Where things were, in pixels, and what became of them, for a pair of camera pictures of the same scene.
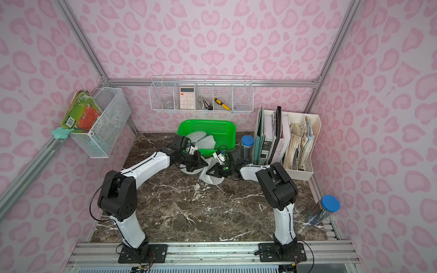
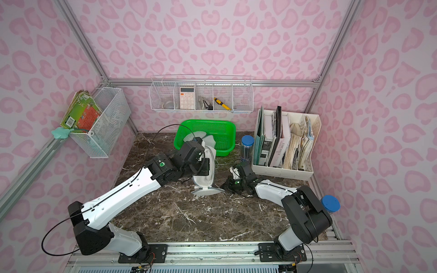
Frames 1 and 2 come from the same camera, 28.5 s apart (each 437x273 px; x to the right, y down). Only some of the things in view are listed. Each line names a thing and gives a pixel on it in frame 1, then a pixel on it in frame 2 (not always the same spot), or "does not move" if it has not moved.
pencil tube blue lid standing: x=247 y=144 does not move
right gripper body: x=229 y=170 -> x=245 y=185
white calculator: x=187 y=98 does not move
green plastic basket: x=223 y=131 does not move
